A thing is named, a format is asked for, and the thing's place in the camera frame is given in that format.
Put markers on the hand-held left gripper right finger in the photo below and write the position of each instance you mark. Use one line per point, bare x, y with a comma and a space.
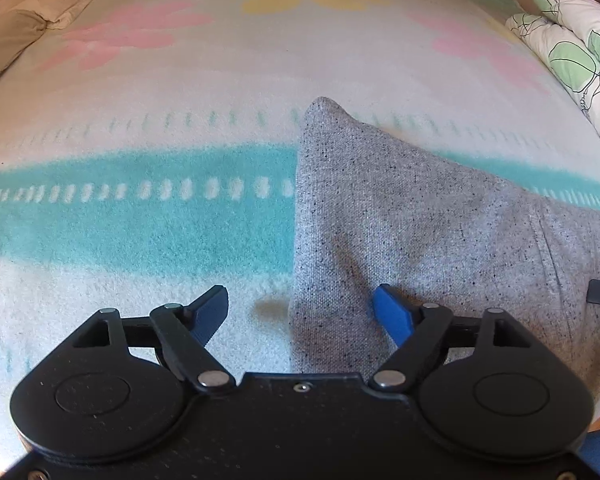
392, 312

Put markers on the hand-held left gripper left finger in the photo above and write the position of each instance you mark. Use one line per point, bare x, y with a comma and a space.
211, 311

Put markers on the grey speckled pants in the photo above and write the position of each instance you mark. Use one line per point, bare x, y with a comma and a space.
430, 220

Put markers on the floral pastel blanket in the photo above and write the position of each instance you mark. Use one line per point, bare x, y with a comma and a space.
130, 110

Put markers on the white leaf print pillow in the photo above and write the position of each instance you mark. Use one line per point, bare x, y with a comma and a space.
570, 65
585, 15

